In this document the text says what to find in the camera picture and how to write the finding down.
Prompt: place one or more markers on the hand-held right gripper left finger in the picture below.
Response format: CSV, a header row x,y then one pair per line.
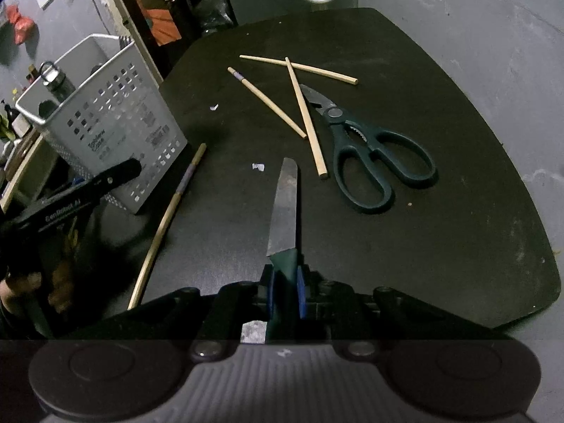
x,y
269,293

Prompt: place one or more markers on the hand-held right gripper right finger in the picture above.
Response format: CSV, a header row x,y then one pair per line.
x,y
302,295

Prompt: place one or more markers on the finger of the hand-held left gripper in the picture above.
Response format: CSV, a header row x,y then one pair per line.
x,y
88,187

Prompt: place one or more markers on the white perforated plastic basket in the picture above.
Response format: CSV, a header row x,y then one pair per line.
x,y
127,152

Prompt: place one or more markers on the plain wooden chopstick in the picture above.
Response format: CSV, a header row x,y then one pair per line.
x,y
308,123
299,67

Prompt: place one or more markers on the person's left hand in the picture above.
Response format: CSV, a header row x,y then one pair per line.
x,y
61,282

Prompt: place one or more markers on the red plastic bag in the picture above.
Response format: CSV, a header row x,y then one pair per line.
x,y
12,14
24,30

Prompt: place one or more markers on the door poster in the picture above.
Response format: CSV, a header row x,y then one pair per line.
x,y
163,26

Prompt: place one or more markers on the short purple-banded wooden chopstick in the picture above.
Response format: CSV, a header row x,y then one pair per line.
x,y
273,105

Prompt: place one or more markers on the black plastic bag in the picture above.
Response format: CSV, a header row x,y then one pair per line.
x,y
213,13

